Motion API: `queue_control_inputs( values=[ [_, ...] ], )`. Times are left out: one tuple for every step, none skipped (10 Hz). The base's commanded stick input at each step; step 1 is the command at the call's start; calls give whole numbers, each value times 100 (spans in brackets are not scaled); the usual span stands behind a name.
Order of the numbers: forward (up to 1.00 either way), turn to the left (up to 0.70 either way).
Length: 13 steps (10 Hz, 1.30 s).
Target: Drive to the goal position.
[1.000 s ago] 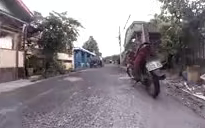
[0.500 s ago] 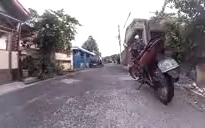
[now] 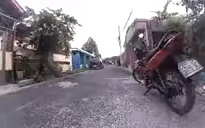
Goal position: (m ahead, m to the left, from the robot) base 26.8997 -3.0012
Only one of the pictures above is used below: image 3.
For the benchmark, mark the parked vehicle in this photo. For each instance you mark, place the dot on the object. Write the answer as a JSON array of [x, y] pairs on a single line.
[[96, 62]]

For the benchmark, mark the distant tree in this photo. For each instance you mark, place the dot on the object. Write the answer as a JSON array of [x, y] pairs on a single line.
[[90, 46]]

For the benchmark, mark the blue building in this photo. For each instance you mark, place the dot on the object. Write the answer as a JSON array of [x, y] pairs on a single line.
[[79, 60]]

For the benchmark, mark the utility pole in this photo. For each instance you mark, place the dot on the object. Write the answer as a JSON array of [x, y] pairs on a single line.
[[119, 43]]

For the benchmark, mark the grey asphalt road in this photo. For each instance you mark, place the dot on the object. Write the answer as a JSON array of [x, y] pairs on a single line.
[[100, 100]]

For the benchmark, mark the reddish brick building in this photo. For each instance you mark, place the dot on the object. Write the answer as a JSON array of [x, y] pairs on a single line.
[[140, 43]]

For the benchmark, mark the large leafy tree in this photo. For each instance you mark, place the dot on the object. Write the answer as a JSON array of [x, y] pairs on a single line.
[[48, 36]]

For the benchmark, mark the red motorcycle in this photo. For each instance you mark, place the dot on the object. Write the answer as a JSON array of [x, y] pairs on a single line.
[[166, 70]]

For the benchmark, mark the pale concrete kerb strip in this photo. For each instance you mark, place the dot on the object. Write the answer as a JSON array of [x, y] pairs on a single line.
[[6, 88]]

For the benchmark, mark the trees behind motorcycle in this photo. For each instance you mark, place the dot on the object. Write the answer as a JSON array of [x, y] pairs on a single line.
[[193, 23]]

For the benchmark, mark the house with brown roof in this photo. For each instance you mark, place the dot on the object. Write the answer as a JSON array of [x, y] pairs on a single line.
[[0, 50]]

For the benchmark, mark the low pale wall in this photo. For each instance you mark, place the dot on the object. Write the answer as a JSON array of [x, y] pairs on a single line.
[[61, 61]]

